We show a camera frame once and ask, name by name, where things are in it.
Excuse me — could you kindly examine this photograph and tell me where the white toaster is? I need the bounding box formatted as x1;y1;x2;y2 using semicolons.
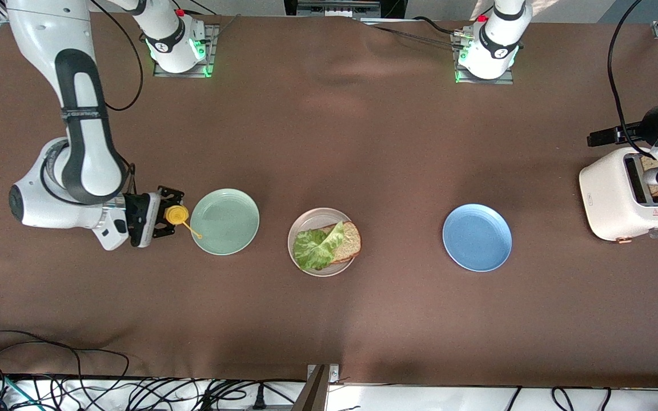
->
579;147;658;243

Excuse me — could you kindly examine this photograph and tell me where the yellow squeeze bottle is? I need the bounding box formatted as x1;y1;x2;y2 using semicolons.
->
163;205;204;240

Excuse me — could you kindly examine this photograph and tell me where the thick black base cable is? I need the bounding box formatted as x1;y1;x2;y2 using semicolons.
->
414;16;456;35

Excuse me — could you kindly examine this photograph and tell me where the beige plate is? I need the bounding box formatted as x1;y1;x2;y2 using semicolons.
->
287;207;359;277

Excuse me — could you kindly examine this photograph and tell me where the black equipment rack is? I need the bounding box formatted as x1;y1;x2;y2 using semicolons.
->
283;0;407;19

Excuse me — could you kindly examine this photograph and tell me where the thin black table cable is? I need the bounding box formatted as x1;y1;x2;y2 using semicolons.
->
372;24;462;47

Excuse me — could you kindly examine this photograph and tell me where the teal cable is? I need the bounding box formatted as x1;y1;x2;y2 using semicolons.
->
0;371;41;410

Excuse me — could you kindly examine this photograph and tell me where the mint green plate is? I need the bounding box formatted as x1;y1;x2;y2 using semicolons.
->
190;188;260;256

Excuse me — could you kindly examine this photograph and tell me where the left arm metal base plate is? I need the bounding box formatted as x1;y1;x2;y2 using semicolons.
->
454;29;516;85

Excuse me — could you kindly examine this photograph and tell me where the blue plate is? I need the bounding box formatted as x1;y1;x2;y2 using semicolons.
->
442;204;513;272

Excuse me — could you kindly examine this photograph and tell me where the green lettuce leaf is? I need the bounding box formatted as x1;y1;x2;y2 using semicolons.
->
292;220;345;272

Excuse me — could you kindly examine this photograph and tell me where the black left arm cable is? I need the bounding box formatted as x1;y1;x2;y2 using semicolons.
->
608;0;658;159

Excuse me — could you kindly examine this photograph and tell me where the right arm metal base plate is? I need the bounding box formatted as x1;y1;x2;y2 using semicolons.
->
153;24;219;78

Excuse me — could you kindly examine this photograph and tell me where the aluminium profile post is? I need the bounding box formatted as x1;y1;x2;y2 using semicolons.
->
291;364;330;411

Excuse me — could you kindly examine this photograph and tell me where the small metal bracket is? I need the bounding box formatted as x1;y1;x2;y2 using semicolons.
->
306;364;341;384

